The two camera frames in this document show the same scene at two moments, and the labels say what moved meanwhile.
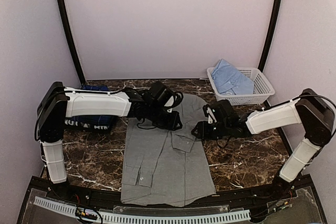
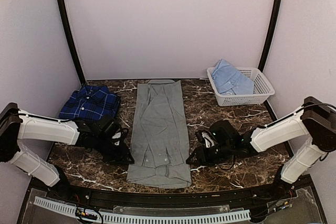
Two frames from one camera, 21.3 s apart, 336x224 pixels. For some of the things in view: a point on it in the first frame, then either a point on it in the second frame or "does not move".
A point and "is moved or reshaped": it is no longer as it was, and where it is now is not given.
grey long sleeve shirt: [167, 167] is moved or reshaped
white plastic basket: [262, 89] does not move
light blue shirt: [229, 80] does not move
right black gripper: [202, 132] to [200, 157]
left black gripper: [171, 126] to [121, 159]
